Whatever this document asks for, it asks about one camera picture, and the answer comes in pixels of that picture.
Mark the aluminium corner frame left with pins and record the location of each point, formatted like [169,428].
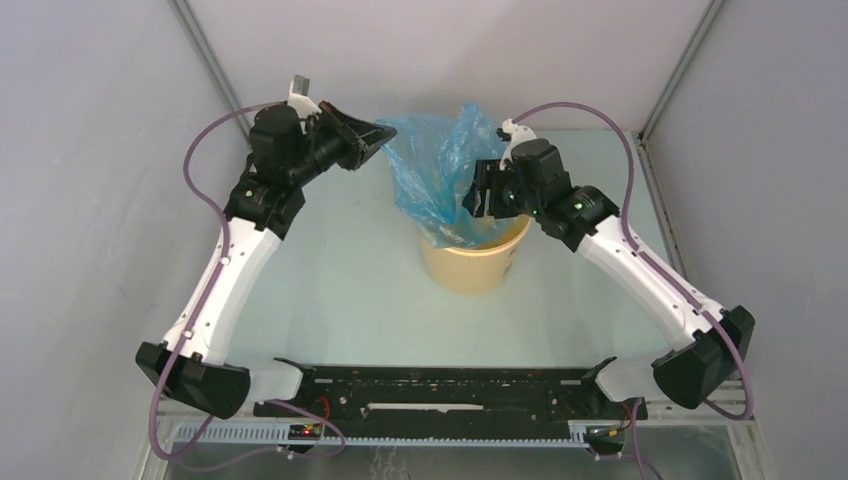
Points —
[190,23]

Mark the small lit circuit board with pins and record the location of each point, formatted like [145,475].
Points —
[305,432]

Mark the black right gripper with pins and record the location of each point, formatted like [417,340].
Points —
[488,177]

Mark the yellow printed trash bin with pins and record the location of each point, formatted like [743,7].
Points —
[474,271]

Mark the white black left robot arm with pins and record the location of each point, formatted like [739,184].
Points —
[190,365]

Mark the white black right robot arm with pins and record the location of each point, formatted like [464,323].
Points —
[707,341]

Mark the aluminium corner frame right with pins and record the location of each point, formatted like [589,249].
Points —
[704,27]

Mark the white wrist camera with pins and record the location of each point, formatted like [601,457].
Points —
[513,134]
[299,99]

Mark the blue plastic trash bag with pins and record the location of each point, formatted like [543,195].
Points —
[432,160]

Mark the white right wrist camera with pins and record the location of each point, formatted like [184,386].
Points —
[513,134]

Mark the aluminium corner frame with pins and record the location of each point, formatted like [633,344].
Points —
[704,27]
[190,23]

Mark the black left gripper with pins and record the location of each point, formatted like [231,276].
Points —
[368,138]

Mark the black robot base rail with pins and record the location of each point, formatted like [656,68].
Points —
[447,402]

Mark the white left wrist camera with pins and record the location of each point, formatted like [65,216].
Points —
[299,99]

